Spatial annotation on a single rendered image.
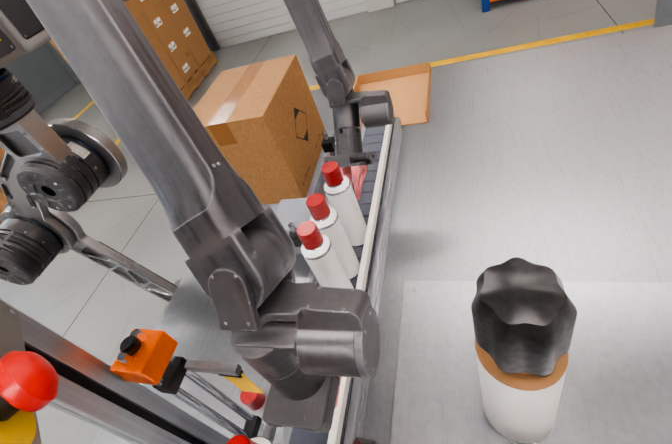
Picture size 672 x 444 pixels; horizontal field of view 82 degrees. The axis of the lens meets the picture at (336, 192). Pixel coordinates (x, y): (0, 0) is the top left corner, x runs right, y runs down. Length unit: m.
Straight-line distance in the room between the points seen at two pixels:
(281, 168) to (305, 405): 0.63
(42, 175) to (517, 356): 0.93
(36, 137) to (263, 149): 0.46
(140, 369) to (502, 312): 0.34
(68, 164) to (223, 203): 0.74
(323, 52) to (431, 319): 0.52
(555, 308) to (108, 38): 0.41
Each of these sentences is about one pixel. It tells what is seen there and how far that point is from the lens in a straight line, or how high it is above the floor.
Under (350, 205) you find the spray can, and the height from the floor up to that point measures 1.00.
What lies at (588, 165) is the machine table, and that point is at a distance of 1.01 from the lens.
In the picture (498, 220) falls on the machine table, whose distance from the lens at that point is 0.88.
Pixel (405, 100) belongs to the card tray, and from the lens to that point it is 1.30.
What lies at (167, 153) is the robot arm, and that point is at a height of 1.36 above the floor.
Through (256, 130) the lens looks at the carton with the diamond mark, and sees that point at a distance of 0.90.
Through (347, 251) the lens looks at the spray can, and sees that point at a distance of 0.71.
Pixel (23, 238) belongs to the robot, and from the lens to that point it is 1.49.
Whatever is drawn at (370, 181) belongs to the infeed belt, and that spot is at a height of 0.88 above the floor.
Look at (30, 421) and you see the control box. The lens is 0.33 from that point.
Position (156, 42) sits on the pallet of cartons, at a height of 0.63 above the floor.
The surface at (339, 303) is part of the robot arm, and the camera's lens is 0.33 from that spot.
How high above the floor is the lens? 1.49
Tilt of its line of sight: 40 degrees down
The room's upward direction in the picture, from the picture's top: 23 degrees counter-clockwise
